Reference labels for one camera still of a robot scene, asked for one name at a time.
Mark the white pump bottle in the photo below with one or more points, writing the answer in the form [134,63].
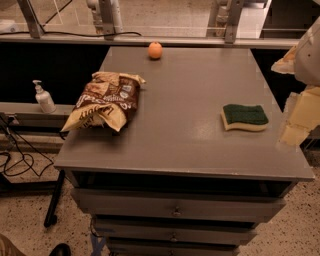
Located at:
[44,98]

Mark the black metal stand leg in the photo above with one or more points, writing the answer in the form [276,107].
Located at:
[51,218]

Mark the orange fruit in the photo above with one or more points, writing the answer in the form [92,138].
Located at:
[155,50]

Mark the brown chip bag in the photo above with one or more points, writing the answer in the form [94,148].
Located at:
[109,99]

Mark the grey drawer cabinet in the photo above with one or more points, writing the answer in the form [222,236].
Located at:
[174,182]

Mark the black shoe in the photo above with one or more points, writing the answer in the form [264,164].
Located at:
[61,249]

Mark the green and yellow sponge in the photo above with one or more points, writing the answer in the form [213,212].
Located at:
[242,117]

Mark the metal frame rail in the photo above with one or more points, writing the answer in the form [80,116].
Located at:
[144,41]

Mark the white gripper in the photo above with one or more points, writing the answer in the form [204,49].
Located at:
[308,60]

